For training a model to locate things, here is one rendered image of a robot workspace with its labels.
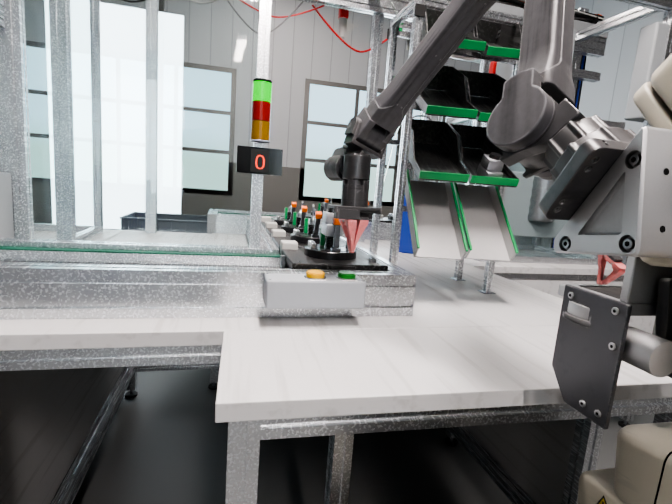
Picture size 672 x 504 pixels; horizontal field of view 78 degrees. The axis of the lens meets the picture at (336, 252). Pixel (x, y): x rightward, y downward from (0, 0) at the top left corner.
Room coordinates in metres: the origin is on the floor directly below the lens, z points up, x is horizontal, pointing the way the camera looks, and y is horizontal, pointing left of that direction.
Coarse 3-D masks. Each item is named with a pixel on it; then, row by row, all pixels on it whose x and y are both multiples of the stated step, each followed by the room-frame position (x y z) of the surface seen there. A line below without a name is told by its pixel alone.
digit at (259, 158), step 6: (252, 150) 1.12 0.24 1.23; (258, 150) 1.13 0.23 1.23; (264, 150) 1.13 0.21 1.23; (252, 156) 1.12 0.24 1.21; (258, 156) 1.13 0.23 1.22; (264, 156) 1.13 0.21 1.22; (252, 162) 1.12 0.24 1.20; (258, 162) 1.13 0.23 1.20; (264, 162) 1.13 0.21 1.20; (252, 168) 1.12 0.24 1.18; (258, 168) 1.13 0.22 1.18; (264, 168) 1.13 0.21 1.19
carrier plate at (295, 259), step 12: (288, 252) 1.08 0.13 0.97; (300, 252) 1.10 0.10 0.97; (360, 252) 1.18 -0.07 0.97; (288, 264) 1.00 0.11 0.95; (300, 264) 0.95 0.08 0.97; (312, 264) 0.96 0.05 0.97; (324, 264) 0.96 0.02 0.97; (336, 264) 0.97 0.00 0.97; (348, 264) 0.98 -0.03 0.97; (360, 264) 0.99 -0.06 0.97; (372, 264) 1.01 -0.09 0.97; (384, 264) 1.02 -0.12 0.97
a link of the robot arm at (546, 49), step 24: (528, 0) 0.62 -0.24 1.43; (552, 0) 0.58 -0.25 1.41; (528, 24) 0.60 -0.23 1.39; (552, 24) 0.56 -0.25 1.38; (528, 48) 0.58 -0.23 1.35; (552, 48) 0.54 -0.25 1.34; (528, 72) 0.52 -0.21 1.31; (552, 72) 0.52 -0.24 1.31; (504, 96) 0.53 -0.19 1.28; (528, 96) 0.50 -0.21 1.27; (552, 96) 0.54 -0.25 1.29; (504, 120) 0.51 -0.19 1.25; (528, 120) 0.48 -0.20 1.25; (504, 144) 0.50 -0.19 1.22; (528, 144) 0.49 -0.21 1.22
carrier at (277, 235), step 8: (312, 216) 1.33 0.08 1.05; (304, 224) 1.37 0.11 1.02; (312, 224) 1.33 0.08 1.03; (272, 232) 1.38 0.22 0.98; (280, 232) 1.38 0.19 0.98; (296, 232) 1.30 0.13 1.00; (304, 232) 1.37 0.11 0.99; (312, 232) 1.32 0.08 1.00; (280, 240) 1.30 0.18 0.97; (296, 240) 1.28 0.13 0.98; (304, 240) 1.27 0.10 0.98
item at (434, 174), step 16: (416, 128) 1.31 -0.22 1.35; (432, 128) 1.31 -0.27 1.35; (448, 128) 1.28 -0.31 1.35; (416, 144) 1.31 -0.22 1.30; (432, 144) 1.33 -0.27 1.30; (448, 144) 1.26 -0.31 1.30; (416, 160) 1.19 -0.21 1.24; (432, 160) 1.20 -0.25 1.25; (448, 160) 1.22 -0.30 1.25; (432, 176) 1.08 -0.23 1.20; (448, 176) 1.08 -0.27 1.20; (464, 176) 1.08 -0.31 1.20
